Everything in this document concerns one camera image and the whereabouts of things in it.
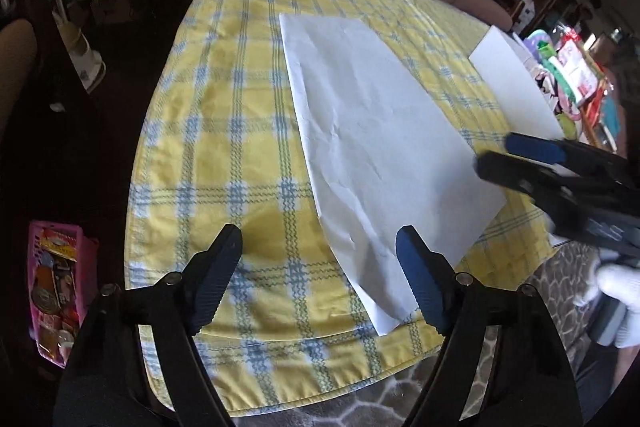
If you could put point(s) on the white gloved right hand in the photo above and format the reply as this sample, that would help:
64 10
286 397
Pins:
612 287

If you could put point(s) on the white storage box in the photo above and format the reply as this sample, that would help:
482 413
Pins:
499 61

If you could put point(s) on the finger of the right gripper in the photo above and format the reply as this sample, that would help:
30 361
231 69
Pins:
582 159
570 201

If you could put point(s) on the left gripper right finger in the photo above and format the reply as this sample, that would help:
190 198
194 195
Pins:
531 382

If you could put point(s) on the pink basket with items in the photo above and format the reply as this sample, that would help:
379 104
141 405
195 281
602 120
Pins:
61 283

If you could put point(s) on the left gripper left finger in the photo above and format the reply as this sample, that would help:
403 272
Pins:
105 381

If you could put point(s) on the yellow plaid tablecloth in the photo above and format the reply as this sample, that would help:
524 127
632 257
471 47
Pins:
219 145

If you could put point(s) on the white sticker paper sheet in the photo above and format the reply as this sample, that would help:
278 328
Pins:
380 155

